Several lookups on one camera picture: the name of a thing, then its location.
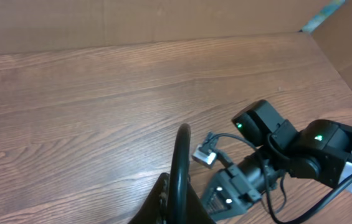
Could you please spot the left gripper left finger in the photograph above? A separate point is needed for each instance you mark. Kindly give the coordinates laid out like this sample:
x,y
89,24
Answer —
x,y
153,210

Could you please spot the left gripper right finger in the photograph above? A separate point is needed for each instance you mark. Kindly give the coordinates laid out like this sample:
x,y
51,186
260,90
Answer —
x,y
195,212

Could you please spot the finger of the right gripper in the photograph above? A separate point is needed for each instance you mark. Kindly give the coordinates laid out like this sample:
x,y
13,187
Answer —
x,y
221,199

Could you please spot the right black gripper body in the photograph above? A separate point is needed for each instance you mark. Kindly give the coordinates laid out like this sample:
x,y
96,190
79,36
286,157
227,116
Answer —
x,y
252,177

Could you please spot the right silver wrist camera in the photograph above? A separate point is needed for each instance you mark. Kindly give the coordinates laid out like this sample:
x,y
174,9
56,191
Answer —
x,y
205,158

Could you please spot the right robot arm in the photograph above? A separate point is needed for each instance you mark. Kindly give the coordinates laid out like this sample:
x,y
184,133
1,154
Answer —
x,y
321,152

